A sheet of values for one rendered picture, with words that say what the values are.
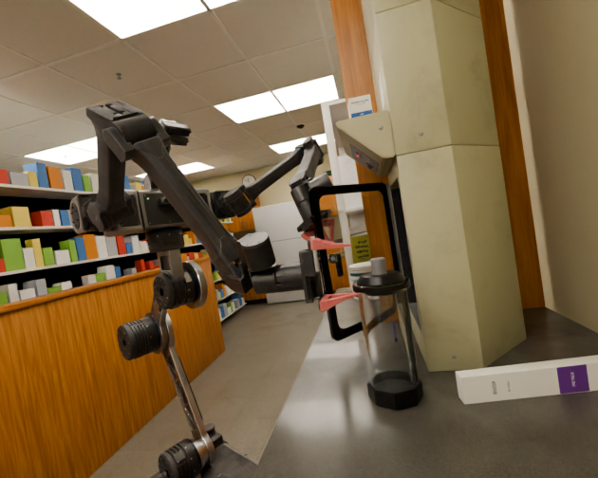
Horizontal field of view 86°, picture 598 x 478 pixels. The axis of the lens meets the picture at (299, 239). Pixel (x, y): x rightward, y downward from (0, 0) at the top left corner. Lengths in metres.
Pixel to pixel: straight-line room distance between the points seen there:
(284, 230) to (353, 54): 4.79
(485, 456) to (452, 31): 0.78
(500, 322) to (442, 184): 0.34
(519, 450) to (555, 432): 0.07
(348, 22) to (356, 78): 0.18
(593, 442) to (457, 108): 0.61
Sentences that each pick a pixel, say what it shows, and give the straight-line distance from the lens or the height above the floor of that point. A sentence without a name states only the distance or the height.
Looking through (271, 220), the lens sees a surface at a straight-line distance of 5.85.
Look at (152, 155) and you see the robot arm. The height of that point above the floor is 1.49.
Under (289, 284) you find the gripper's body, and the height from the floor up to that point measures 1.18.
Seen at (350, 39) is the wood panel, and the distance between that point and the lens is 1.23.
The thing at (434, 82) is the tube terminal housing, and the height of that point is 1.54.
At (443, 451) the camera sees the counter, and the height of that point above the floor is 0.94.
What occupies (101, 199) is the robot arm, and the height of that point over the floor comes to 1.46.
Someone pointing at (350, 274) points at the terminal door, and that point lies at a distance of 0.88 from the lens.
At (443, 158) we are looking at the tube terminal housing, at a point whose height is 1.39.
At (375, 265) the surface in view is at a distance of 0.63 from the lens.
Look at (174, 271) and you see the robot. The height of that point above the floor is 1.20.
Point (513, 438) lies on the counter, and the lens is 0.63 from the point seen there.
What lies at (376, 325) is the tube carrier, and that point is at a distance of 0.62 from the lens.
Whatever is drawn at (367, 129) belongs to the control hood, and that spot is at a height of 1.48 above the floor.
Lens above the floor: 1.29
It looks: 2 degrees down
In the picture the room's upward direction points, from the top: 9 degrees counter-clockwise
